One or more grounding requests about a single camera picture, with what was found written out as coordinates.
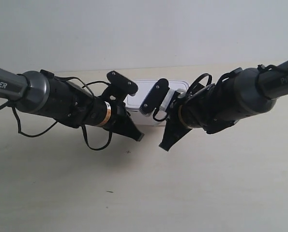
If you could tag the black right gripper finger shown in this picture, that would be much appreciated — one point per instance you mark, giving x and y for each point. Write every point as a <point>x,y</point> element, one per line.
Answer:
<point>173,132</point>

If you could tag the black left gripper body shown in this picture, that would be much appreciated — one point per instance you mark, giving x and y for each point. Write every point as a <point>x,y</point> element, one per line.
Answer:
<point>108,110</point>

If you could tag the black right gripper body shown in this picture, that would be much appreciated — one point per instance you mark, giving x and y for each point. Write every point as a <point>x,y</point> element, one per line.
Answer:
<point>194,109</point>

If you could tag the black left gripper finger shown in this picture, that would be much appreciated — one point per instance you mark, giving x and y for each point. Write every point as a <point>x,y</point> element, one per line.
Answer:
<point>124,126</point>

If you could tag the white lidded plastic container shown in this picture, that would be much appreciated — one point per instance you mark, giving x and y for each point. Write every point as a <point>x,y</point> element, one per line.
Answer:
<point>176,87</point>

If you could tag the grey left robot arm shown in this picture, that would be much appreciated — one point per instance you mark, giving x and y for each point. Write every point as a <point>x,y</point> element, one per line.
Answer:
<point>45,94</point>

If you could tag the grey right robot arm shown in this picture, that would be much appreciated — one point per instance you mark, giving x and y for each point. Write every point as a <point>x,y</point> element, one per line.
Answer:
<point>238,94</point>

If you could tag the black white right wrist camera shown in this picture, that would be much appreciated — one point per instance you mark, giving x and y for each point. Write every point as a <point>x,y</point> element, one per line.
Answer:
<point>159,98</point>

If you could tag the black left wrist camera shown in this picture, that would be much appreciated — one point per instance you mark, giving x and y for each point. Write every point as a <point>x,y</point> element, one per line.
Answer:
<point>124,84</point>

